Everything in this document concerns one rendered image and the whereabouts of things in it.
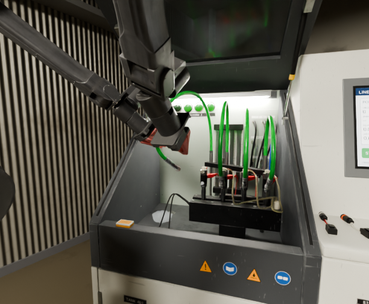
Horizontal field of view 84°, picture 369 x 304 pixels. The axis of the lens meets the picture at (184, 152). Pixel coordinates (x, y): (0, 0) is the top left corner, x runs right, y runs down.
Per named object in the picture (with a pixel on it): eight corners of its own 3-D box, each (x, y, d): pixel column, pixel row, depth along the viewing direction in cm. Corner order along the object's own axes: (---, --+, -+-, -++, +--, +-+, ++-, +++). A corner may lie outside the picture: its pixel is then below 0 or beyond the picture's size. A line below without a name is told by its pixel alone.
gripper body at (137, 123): (146, 128, 77) (131, 114, 74) (158, 121, 69) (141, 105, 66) (136, 141, 74) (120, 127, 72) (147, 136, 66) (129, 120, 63)
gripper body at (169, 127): (192, 117, 50) (181, 93, 45) (176, 150, 45) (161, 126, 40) (170, 118, 53) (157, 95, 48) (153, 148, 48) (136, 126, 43)
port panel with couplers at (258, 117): (247, 172, 103) (249, 109, 100) (246, 171, 107) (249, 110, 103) (275, 174, 100) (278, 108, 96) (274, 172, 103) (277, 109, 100)
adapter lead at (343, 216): (377, 240, 54) (378, 232, 54) (368, 239, 55) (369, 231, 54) (346, 219, 66) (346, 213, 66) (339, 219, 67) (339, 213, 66)
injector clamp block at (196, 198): (188, 237, 84) (189, 201, 82) (194, 225, 93) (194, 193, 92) (279, 250, 75) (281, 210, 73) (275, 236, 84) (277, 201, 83)
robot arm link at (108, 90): (93, 101, 67) (100, 89, 61) (114, 80, 73) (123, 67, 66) (122, 125, 72) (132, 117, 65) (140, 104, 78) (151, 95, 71)
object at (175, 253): (100, 268, 71) (97, 224, 69) (108, 260, 75) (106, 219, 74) (300, 311, 55) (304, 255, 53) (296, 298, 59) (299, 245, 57)
